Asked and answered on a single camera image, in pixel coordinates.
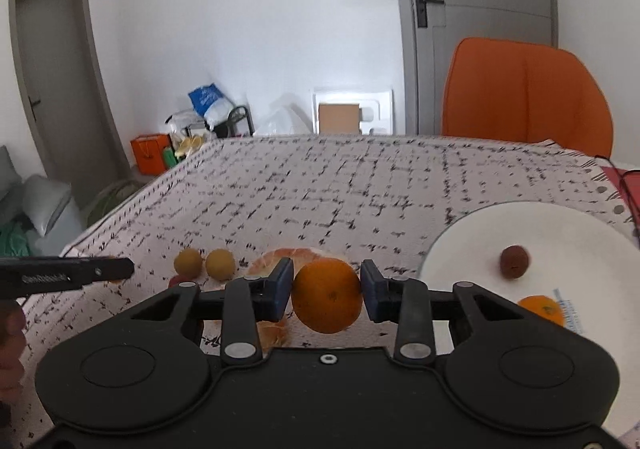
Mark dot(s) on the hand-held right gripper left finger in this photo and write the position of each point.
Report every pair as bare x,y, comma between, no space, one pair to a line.
280,291

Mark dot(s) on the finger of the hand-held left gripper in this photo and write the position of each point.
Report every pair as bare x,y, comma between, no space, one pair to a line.
107,270

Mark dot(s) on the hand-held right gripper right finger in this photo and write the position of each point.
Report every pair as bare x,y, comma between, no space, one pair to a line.
374,291

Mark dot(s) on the peeled citrus segments piece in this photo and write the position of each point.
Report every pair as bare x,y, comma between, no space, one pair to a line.
295,256
272,333

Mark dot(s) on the large orange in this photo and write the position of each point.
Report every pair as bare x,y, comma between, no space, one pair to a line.
327,296

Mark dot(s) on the yellow-brown longan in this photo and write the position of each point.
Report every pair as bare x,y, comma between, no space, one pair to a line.
188,262
220,264

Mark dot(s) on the small red fruit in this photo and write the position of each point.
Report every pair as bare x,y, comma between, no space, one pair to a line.
175,281

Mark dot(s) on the dark red lychee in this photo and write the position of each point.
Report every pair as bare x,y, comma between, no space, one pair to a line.
514,263

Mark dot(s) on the small orange kumquat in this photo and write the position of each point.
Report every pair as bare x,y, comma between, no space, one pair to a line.
542,308

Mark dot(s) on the white plate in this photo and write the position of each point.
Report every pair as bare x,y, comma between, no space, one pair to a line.
550,239

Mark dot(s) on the person's left hand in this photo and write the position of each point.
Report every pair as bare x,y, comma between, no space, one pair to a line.
11,349

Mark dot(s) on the grey sofa cushion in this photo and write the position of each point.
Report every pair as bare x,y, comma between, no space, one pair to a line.
50,214

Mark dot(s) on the green woven bag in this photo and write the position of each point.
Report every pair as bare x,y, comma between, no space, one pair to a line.
107,199

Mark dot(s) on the orange paper bag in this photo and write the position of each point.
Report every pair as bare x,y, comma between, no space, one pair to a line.
147,155

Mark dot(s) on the green bottle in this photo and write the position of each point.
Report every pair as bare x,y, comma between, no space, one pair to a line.
169,157

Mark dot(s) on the yellow items bunch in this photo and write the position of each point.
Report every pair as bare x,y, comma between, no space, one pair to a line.
190,145

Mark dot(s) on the clear plastic bag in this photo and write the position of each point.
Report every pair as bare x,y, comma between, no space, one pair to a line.
287,121

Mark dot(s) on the brown cardboard box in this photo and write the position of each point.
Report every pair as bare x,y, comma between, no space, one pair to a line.
339,118

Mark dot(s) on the white foam packaging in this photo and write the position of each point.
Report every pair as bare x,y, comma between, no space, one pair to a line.
380,109

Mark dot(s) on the grey-brown framed door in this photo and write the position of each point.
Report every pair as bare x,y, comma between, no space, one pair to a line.
55,89

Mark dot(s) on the blue and white bag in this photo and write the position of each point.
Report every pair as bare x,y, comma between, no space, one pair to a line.
210,104

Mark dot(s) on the orange chair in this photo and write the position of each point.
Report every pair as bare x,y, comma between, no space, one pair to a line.
525,99

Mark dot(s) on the red and orange printed mat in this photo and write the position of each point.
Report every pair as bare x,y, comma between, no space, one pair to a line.
617,176

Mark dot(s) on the grey door with black lock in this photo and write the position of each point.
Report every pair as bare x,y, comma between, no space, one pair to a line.
490,4

